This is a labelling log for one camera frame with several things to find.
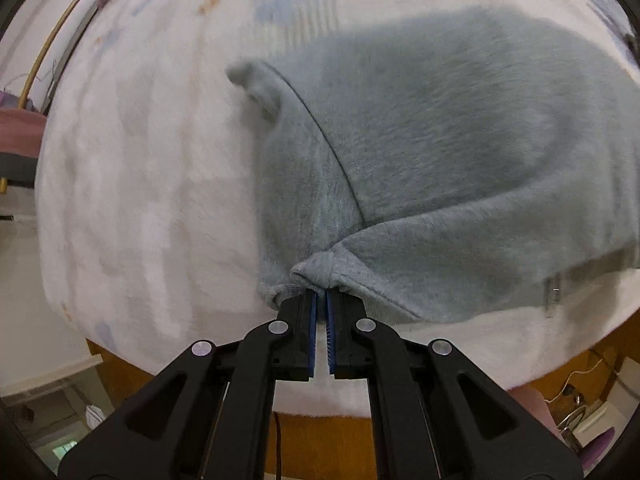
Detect red black hanging towel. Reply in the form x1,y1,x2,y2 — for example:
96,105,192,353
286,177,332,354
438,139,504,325
0,91,47,188

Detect floral white bed sheet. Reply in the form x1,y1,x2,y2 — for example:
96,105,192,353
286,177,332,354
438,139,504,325
34,0,640,418

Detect pink clothed legs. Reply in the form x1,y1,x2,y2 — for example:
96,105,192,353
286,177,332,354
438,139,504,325
508,386,562,440

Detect wooden bed frame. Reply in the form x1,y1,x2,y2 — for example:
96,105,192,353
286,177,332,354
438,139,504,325
84,309,640,480

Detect grey zip hoodie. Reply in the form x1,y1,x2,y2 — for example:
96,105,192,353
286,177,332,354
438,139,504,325
227,8,639,323

